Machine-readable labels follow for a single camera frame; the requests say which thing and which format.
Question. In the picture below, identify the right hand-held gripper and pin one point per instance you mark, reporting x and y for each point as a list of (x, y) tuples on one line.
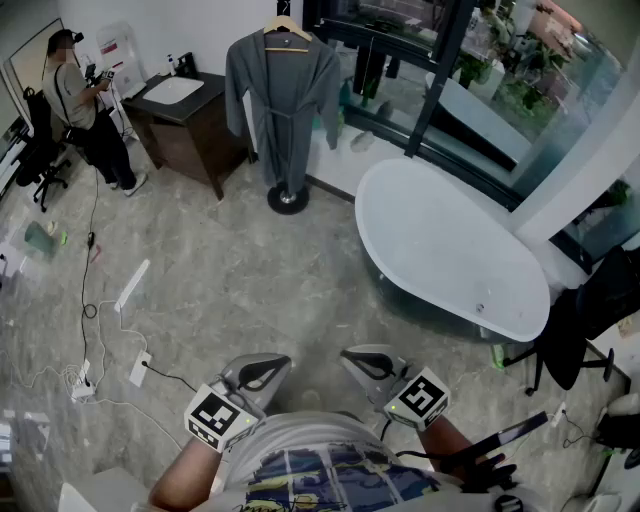
[(420, 397)]

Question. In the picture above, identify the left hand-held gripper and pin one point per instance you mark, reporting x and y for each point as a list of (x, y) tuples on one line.
[(215, 415)]

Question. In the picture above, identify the grey bathrobe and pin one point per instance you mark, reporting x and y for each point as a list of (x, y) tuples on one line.
[(280, 110)]

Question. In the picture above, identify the wooden clothes hanger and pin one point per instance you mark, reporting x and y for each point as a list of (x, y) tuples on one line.
[(285, 49)]

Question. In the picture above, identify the person's right forearm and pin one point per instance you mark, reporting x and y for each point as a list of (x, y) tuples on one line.
[(445, 440)]

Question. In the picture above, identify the person's left forearm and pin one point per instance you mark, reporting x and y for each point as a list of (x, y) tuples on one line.
[(185, 480)]

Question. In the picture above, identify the person's printed white shirt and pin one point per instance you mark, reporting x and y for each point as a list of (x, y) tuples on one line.
[(310, 440)]

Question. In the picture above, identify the green cloth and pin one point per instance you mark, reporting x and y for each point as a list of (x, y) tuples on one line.
[(498, 357)]

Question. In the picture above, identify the white bathtub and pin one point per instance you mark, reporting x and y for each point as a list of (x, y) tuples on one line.
[(450, 250)]

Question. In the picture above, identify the long white floor strip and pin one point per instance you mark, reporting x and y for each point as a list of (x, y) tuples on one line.
[(132, 285)]

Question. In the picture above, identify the black base coat stand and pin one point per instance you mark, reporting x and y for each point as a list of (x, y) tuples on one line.
[(287, 200)]

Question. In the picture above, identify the white plastic box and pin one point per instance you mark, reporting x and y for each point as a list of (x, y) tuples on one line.
[(100, 492)]

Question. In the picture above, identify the gray stone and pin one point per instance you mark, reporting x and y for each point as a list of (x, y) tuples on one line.
[(361, 142)]

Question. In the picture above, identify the black office chair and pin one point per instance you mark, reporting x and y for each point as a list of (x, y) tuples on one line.
[(590, 310), (42, 135)]

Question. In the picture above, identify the green small floor item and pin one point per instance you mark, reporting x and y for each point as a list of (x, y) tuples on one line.
[(64, 238)]

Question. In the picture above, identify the dark wooden vanity cabinet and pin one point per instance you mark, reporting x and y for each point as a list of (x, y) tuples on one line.
[(185, 135)]

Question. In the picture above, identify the beige small floor item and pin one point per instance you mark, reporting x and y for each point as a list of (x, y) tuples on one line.
[(51, 228)]

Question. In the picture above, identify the green bin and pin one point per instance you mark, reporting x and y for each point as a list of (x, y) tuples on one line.
[(41, 241)]

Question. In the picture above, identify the white sink basin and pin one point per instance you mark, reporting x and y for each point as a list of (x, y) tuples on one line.
[(172, 90)]

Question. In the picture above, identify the black faucet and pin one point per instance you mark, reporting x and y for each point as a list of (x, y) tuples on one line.
[(187, 65)]

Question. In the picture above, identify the white soap bottle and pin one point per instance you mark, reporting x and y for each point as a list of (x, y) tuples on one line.
[(171, 65)]

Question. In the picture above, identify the white box appliance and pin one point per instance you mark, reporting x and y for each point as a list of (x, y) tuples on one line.
[(120, 60)]

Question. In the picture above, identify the black chest camera bracket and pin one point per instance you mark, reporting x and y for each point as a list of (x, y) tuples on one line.
[(505, 436)]

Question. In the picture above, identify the white wall plug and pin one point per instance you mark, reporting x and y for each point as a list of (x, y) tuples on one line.
[(558, 414)]

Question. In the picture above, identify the black window frame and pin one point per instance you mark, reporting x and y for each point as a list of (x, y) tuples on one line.
[(430, 75)]

